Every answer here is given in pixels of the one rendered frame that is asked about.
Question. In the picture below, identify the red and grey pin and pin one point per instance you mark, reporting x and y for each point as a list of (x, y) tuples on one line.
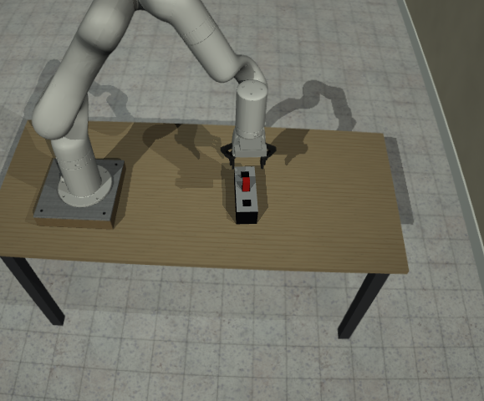
[(245, 183)]

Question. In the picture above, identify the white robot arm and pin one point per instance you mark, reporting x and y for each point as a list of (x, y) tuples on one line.
[(65, 96)]

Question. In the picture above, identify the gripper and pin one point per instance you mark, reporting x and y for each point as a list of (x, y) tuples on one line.
[(236, 141)]

